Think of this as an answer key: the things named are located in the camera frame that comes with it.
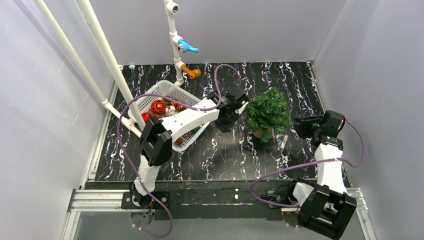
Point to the orange pipe valve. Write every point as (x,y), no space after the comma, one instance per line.
(192,73)

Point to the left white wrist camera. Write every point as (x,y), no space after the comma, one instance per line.
(242,109)

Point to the aluminium frame rail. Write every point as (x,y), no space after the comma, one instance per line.
(98,199)

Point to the thin white diagonal pole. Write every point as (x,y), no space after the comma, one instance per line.
(42,6)

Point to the white pvc pipe stand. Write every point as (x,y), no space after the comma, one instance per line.
(171,9)

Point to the thick white diagonal pole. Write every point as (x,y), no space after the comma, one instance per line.
(101,41)

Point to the white plastic basket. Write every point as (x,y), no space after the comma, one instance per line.
(179,111)

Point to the blue pipe valve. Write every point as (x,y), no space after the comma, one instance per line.
(184,47)

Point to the small green christmas tree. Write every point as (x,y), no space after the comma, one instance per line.
(268,114)

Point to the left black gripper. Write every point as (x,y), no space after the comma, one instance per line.
(227,120)

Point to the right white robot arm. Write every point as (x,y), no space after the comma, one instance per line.
(325,206)

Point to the brown pine cone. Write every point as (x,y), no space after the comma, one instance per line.
(179,142)

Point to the red patterned ornament ball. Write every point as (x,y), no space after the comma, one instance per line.
(158,107)

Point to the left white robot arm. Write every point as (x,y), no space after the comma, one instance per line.
(159,135)

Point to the red shiny ornament ball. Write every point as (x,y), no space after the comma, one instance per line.
(146,116)

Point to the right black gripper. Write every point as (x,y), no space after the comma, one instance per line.
(303,127)

